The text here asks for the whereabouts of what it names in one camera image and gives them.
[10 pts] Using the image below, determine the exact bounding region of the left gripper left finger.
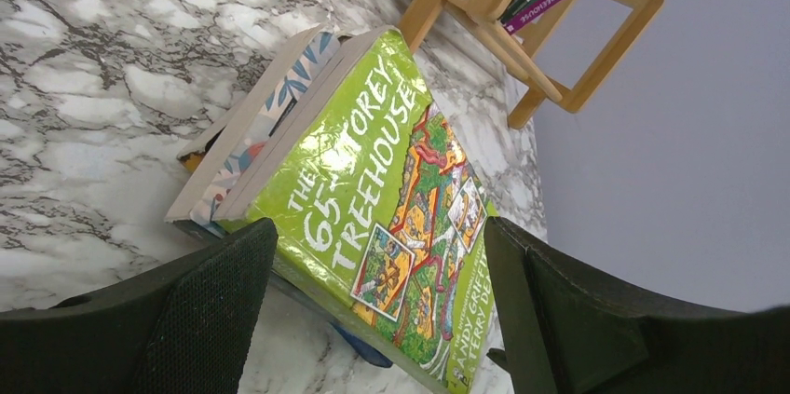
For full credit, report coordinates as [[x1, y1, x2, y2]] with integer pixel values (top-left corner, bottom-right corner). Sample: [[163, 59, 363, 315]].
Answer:
[[1, 219, 278, 393]]

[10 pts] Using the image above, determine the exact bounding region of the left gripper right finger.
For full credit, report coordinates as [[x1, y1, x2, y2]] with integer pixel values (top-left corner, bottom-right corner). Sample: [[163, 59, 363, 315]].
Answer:
[[484, 217, 789, 393]]

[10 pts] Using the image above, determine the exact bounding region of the lime green treehouse book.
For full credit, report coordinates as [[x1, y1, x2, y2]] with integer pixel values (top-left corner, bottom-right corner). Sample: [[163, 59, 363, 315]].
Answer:
[[212, 26, 495, 393]]

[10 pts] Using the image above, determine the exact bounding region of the floral cover book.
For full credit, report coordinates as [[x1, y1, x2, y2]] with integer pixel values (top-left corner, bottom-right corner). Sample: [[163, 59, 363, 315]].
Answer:
[[164, 25, 342, 240]]

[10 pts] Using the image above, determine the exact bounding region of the dark cover treehouse book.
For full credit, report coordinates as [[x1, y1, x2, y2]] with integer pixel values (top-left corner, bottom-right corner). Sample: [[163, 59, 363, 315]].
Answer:
[[176, 98, 245, 173]]

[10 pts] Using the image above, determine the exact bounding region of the wooden book rack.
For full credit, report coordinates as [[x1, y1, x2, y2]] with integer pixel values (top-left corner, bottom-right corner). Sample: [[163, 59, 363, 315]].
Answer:
[[398, 0, 664, 129]]

